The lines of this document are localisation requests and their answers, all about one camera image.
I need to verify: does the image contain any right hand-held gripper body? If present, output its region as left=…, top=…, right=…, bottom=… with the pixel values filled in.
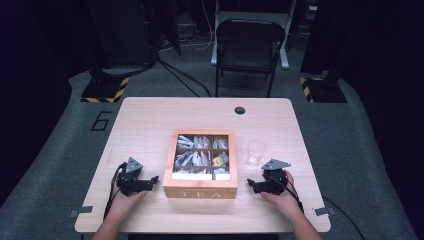
left=260, top=158, right=292, bottom=195

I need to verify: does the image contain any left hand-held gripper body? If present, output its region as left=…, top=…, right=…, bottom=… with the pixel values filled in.
left=116, top=157, right=148, bottom=197

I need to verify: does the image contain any clear glass cup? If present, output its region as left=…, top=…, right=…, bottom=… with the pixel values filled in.
left=246, top=139, right=268, bottom=168

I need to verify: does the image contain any wooden tea box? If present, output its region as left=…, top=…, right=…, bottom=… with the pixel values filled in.
left=162, top=129, right=239, bottom=200

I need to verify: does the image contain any person's right hand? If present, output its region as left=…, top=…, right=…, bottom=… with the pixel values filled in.
left=260, top=170, right=303, bottom=219

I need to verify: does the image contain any person's left hand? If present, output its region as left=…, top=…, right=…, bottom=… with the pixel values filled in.
left=109, top=179, right=148, bottom=218

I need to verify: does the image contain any pile of tea bags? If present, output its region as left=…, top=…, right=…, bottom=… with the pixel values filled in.
left=175, top=134, right=231, bottom=181

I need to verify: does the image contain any grey table edge clip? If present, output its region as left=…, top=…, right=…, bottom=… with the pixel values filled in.
left=313, top=207, right=336, bottom=217
left=69, top=205, right=94, bottom=218

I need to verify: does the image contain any striped black stand base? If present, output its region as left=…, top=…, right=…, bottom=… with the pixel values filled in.
left=80, top=74, right=130, bottom=104
left=299, top=76, right=348, bottom=104

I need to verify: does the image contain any black folding chair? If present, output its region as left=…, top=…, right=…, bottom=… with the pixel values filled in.
left=215, top=18, right=287, bottom=98

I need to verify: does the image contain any left hand-held gripper cable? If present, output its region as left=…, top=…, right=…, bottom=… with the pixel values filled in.
left=103, top=162, right=128, bottom=221

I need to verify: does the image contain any hand-held gripper cable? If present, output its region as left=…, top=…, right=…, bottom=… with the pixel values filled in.
left=278, top=178, right=368, bottom=240
left=103, top=162, right=128, bottom=221

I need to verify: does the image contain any right hand-held gripper cable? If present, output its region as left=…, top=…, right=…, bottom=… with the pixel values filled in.
left=278, top=178, right=368, bottom=240

